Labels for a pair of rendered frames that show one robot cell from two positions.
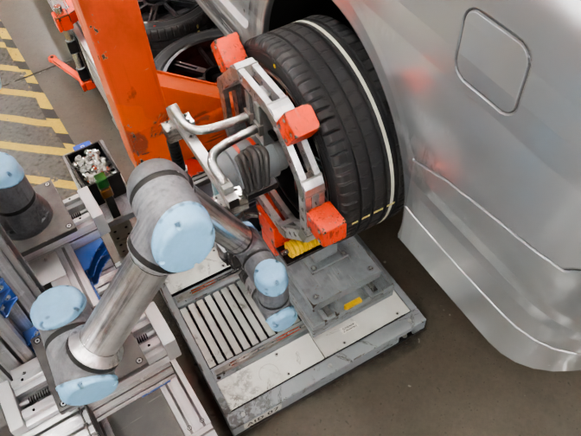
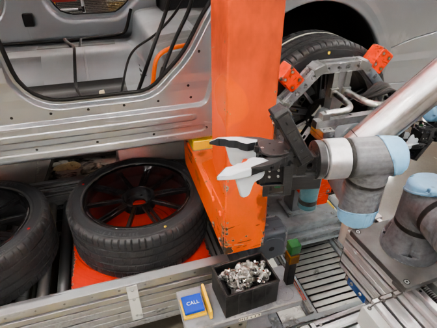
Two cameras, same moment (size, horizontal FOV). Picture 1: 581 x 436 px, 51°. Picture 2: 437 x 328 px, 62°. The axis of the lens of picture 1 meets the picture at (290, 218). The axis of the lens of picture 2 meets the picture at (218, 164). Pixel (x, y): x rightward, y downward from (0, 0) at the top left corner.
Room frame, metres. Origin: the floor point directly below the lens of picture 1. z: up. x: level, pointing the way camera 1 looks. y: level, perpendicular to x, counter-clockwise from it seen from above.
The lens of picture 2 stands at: (1.55, 1.56, 1.57)
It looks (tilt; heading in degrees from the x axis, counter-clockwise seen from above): 33 degrees down; 279
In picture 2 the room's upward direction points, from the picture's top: straight up
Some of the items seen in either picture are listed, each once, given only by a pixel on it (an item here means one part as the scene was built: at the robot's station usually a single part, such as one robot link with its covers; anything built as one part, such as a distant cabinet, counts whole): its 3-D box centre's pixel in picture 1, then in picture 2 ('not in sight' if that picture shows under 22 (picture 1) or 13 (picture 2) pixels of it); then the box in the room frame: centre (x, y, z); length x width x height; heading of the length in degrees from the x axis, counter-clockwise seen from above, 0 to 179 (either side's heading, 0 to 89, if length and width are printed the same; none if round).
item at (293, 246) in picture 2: (101, 180); (293, 246); (1.43, 0.63, 0.64); 0.04 x 0.04 x 0.04; 26
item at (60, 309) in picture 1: (65, 319); not in sight; (0.69, 0.51, 0.98); 0.13 x 0.12 x 0.14; 25
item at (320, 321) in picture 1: (319, 263); (292, 218); (1.36, -0.10, 0.13); 0.50 x 0.36 x 0.10; 26
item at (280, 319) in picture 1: (275, 305); not in sight; (0.76, 0.05, 0.85); 0.11 x 0.08 x 0.09; 26
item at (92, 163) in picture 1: (95, 172); (244, 282); (1.59, 0.71, 0.51); 0.20 x 0.14 x 0.13; 30
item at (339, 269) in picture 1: (319, 235); (296, 192); (1.36, -0.10, 0.32); 0.40 x 0.30 x 0.28; 26
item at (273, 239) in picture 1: (286, 223); (313, 182); (1.30, 0.01, 0.48); 0.16 x 0.12 x 0.17; 116
